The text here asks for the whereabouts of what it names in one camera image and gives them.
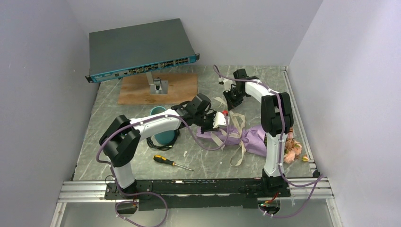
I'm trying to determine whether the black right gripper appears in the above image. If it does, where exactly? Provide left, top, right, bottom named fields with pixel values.
left=223, top=87, right=247, bottom=111

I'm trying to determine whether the purple flower bouquet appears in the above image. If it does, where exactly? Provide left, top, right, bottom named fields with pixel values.
left=196, top=125, right=303, bottom=164

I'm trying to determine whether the beige ribbon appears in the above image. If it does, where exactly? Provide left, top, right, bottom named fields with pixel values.
left=220, top=111, right=246, bottom=166

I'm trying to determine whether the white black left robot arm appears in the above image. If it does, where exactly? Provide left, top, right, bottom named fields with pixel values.
left=98, top=93, right=228, bottom=199

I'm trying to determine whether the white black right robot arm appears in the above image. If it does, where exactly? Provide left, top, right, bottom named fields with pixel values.
left=218, top=69, right=294, bottom=177

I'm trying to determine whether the teal vase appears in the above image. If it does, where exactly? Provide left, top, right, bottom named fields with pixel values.
left=150, top=106, right=175, bottom=145

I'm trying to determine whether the brown wooden board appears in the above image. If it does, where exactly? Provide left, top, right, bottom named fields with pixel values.
left=117, top=73, right=198, bottom=105

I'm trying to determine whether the orange black screwdriver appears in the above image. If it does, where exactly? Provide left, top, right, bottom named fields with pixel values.
left=153, top=155, right=194, bottom=171

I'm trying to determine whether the grey metal stand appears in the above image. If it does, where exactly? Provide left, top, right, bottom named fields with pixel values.
left=146, top=72, right=168, bottom=95

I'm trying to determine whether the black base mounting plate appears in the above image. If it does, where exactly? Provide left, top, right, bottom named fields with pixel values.
left=105, top=177, right=291, bottom=211

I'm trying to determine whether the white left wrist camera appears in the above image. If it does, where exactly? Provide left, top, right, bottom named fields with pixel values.
left=213, top=110, right=228, bottom=129

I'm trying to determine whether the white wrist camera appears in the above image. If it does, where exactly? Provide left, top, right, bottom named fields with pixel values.
left=218, top=77, right=232, bottom=90
left=213, top=110, right=228, bottom=129

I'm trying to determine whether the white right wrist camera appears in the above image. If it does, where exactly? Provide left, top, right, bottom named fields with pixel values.
left=218, top=77, right=232, bottom=90

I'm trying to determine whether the black coiled cable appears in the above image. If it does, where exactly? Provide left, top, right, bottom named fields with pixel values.
left=146, top=130, right=181, bottom=149

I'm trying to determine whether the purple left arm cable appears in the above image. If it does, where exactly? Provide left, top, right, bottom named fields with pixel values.
left=95, top=114, right=231, bottom=227

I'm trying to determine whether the grey teal network switch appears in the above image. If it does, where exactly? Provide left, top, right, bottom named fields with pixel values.
left=86, top=18, right=200, bottom=83

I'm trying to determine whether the aluminium frame rail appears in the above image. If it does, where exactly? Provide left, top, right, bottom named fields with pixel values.
left=50, top=177, right=344, bottom=227

